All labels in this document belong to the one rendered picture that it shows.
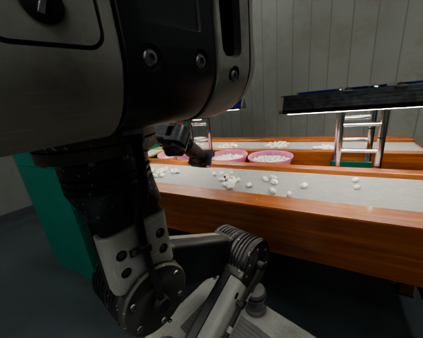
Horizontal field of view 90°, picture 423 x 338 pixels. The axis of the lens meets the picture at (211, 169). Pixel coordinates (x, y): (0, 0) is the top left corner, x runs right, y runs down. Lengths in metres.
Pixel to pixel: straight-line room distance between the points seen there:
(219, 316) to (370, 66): 2.63
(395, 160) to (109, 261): 1.41
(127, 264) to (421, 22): 2.78
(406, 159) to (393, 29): 1.60
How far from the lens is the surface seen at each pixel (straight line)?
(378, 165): 1.19
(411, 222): 0.79
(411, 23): 2.82
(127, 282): 0.32
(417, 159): 1.50
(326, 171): 1.12
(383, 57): 2.80
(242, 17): 0.23
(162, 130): 0.73
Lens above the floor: 1.13
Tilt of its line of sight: 18 degrees down
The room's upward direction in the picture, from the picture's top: 6 degrees counter-clockwise
